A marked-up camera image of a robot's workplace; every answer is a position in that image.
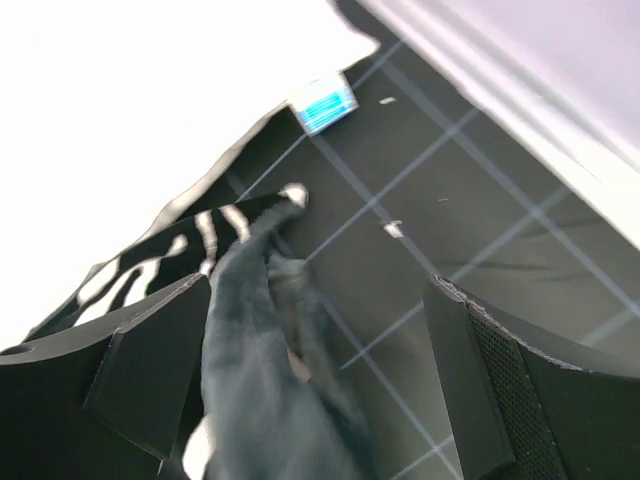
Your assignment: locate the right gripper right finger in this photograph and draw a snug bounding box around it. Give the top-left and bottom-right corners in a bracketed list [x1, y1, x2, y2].
[423, 275, 639, 480]

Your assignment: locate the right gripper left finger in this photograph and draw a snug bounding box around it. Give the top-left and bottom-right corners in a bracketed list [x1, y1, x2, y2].
[1, 274, 210, 479]

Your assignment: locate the zebra and grey pillowcase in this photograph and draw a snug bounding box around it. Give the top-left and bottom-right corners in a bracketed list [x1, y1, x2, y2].
[22, 182, 386, 480]

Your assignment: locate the large white pillow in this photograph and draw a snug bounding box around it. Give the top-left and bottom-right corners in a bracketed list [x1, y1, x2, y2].
[1, 1, 379, 348]

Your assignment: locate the blue white pillow tag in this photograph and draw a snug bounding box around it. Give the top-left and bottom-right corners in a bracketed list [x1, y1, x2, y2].
[288, 72, 358, 137]

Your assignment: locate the black grid mat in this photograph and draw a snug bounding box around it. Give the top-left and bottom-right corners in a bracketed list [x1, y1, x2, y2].
[164, 0, 640, 480]

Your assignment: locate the right aluminium frame post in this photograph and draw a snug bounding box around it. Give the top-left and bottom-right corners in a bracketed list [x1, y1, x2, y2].
[366, 1, 639, 243]

